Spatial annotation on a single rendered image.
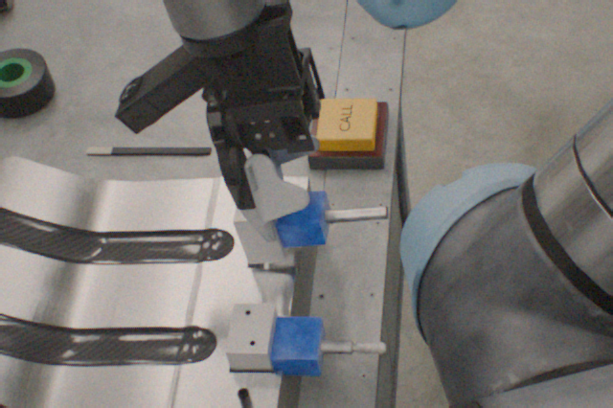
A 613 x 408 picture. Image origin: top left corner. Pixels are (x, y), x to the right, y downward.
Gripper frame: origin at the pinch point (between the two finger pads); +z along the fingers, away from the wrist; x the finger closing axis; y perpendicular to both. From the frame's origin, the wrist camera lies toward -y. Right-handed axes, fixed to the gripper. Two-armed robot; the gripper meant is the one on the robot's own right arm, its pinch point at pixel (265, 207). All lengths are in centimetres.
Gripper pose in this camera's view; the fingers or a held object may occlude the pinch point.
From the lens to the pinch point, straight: 104.8
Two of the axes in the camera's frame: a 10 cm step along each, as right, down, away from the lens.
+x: 1.3, -6.8, 7.2
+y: 9.6, -0.9, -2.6
